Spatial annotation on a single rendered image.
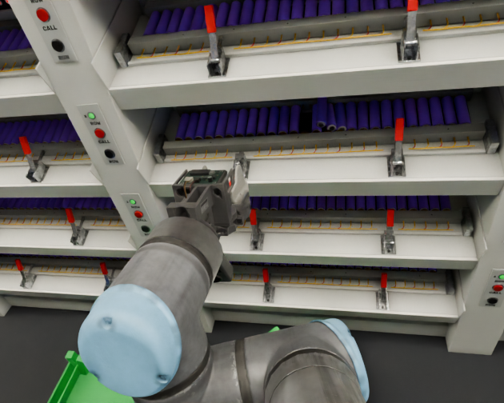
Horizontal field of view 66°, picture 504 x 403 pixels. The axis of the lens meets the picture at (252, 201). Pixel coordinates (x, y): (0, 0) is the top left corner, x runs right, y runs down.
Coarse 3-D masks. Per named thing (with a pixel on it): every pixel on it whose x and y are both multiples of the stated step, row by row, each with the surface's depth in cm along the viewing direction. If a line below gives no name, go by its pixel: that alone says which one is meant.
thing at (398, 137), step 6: (396, 120) 61; (402, 120) 60; (396, 126) 61; (402, 126) 61; (396, 132) 61; (402, 132) 61; (396, 138) 62; (402, 138) 62; (396, 144) 62; (396, 150) 63; (396, 156) 63
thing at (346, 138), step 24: (168, 144) 75; (192, 144) 74; (216, 144) 73; (240, 144) 72; (264, 144) 71; (288, 144) 70; (312, 144) 70; (336, 144) 69; (360, 144) 68; (384, 144) 68
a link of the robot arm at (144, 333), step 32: (160, 256) 38; (192, 256) 40; (128, 288) 34; (160, 288) 35; (192, 288) 38; (96, 320) 32; (128, 320) 32; (160, 320) 33; (192, 320) 36; (96, 352) 33; (128, 352) 32; (160, 352) 32; (192, 352) 36; (128, 384) 34; (160, 384) 33
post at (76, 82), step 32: (64, 0) 53; (96, 0) 59; (32, 32) 57; (96, 32) 59; (64, 64) 60; (64, 96) 64; (96, 96) 63; (128, 128) 68; (96, 160) 72; (128, 160) 71; (128, 192) 77; (128, 224) 83
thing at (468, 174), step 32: (480, 96) 69; (160, 128) 79; (160, 160) 76; (288, 160) 71; (320, 160) 69; (352, 160) 68; (384, 160) 66; (416, 160) 65; (448, 160) 64; (480, 160) 63; (160, 192) 76; (256, 192) 72; (288, 192) 71; (320, 192) 69; (352, 192) 68; (384, 192) 67; (416, 192) 66; (448, 192) 65; (480, 192) 64
